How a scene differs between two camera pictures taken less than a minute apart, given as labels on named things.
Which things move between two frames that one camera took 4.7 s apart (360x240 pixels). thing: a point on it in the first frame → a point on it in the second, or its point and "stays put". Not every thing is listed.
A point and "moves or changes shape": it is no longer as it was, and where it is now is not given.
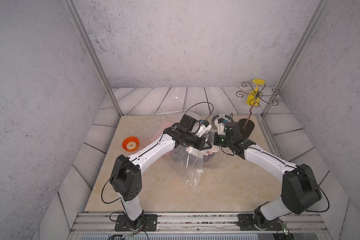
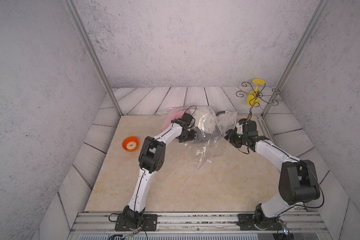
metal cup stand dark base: (246, 126) stays put
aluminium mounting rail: (201, 222) stays put
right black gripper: (215, 138) → (230, 135)
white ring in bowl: (131, 145) stays put
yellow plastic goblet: (253, 97) stays put
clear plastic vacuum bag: (194, 163) moves or changes shape
